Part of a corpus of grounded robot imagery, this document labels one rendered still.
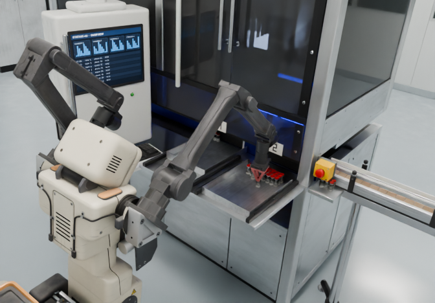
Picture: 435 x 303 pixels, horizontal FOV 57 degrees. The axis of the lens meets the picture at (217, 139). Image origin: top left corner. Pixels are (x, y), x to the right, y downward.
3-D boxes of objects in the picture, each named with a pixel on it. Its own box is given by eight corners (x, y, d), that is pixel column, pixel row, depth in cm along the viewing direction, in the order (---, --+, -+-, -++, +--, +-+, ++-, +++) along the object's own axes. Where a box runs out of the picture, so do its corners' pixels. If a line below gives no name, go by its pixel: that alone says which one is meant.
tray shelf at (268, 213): (202, 136, 233) (203, 133, 232) (311, 183, 195) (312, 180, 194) (138, 167, 200) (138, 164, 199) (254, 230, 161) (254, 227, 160)
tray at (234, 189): (246, 165, 203) (247, 159, 201) (291, 185, 188) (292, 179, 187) (201, 193, 179) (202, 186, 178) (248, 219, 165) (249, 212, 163)
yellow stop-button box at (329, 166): (320, 169, 187) (322, 156, 184) (334, 175, 183) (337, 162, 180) (312, 176, 182) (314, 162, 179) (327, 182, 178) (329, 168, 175)
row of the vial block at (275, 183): (247, 171, 197) (248, 163, 195) (278, 186, 187) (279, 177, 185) (245, 173, 196) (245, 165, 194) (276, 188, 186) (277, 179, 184)
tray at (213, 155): (210, 136, 229) (210, 131, 228) (246, 152, 215) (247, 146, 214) (166, 157, 206) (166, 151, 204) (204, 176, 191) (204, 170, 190)
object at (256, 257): (160, 140, 411) (160, 56, 371) (354, 233, 297) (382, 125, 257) (73, 179, 341) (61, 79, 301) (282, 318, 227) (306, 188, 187)
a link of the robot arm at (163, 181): (145, 190, 117) (160, 198, 114) (164, 161, 120) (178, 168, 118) (157, 201, 125) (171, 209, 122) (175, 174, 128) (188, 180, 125)
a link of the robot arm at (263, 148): (254, 138, 174) (266, 142, 171) (262, 133, 179) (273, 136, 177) (253, 152, 177) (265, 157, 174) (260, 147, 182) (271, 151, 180)
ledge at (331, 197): (321, 180, 198) (322, 177, 197) (345, 190, 190) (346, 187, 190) (307, 191, 188) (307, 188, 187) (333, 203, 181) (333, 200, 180)
